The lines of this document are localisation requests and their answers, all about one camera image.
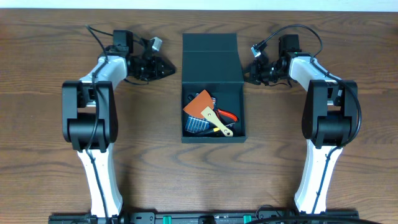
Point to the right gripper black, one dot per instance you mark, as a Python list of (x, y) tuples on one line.
[(254, 73)]

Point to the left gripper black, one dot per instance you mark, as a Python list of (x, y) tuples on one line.
[(152, 68)]

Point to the black gift box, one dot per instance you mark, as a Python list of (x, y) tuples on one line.
[(211, 62)]

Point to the orange scraper wooden handle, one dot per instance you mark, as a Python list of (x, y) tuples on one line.
[(202, 107)]

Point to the red handled pliers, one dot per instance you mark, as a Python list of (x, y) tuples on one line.
[(227, 114)]

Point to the blue precision screwdriver set case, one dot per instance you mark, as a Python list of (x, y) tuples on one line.
[(196, 125)]

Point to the black yellow screwdriver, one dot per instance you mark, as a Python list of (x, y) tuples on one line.
[(212, 130)]

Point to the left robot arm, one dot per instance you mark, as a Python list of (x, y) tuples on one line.
[(89, 117)]

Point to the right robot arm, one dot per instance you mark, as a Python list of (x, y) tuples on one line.
[(331, 116)]

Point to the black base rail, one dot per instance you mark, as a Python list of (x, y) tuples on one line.
[(174, 218)]

